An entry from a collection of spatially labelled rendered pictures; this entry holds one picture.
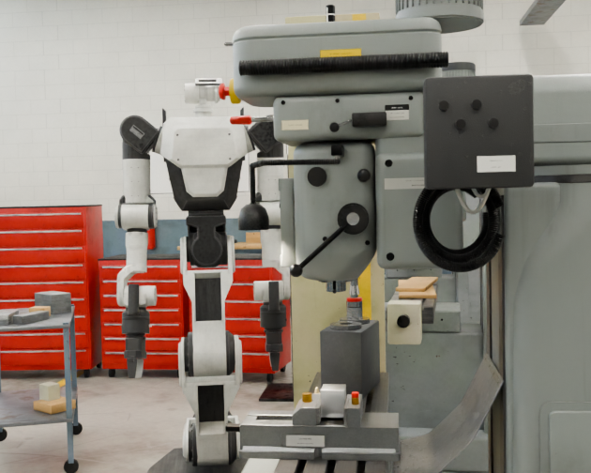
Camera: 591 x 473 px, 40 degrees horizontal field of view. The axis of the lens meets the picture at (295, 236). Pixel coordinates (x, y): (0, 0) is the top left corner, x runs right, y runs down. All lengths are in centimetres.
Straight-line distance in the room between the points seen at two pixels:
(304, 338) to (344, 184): 196
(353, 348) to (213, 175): 75
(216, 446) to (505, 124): 160
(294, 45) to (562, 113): 60
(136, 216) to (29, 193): 942
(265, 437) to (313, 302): 192
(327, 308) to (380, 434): 194
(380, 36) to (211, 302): 117
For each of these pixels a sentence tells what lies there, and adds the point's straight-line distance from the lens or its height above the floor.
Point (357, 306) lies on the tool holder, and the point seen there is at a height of 118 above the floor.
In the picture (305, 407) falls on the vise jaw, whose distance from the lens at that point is 180.
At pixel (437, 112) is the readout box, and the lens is 157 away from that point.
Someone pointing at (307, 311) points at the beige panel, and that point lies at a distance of 371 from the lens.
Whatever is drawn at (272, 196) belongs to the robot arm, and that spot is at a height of 151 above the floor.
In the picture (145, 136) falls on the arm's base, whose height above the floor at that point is 171.
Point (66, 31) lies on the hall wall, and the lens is 1202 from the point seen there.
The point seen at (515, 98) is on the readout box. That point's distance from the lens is 158.
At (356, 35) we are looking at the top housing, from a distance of 183.
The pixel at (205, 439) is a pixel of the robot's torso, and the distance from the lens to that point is 275.
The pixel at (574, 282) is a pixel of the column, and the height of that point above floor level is 132.
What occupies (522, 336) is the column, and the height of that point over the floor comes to 120.
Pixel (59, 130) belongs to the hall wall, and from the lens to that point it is 1189.
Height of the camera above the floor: 151
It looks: 3 degrees down
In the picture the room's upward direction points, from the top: 1 degrees counter-clockwise
